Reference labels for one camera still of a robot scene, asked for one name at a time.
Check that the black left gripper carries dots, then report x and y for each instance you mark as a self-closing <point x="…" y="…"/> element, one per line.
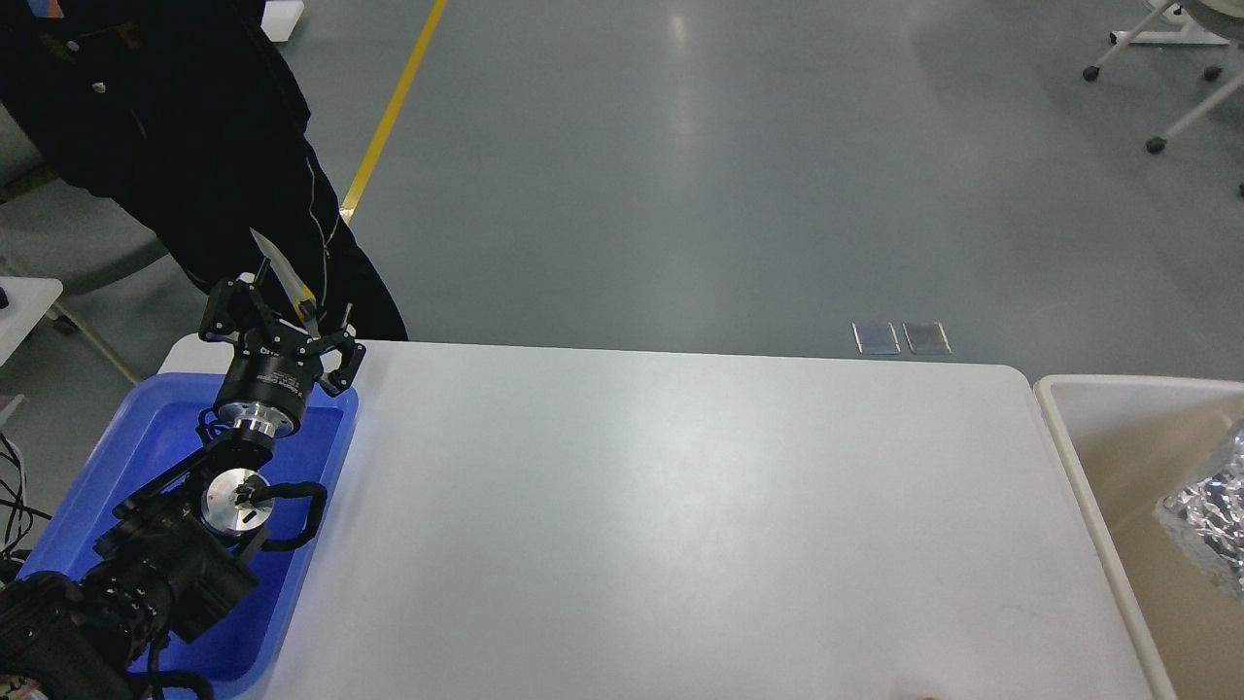
<point x="273" y="370"/>

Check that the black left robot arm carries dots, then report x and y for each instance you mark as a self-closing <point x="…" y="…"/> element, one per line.
<point x="178" y="559"/>

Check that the white side table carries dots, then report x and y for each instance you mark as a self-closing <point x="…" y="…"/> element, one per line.
<point x="29" y="300"/>

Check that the beige plastic bin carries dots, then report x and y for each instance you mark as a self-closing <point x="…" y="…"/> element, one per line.
<point x="1125" y="441"/>

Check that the person in black clothes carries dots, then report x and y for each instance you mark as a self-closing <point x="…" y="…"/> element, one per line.
<point x="189" y="118"/>

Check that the left metal floor plate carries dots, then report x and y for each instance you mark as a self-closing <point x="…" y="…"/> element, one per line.
<point x="876" y="339"/>

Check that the blue plastic bin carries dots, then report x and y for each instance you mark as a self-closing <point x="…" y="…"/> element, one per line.
<point x="154" y="429"/>

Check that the metal floor plate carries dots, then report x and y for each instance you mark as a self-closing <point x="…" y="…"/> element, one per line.
<point x="927" y="338"/>
<point x="876" y="339"/>

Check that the silver foil bag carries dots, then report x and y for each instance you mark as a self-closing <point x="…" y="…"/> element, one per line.
<point x="1203" y="514"/>

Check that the right metal floor plate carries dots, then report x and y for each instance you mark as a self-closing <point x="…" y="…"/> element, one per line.
<point x="927" y="338"/>

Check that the white floor box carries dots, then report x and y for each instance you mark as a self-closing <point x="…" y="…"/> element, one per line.
<point x="279" y="18"/>

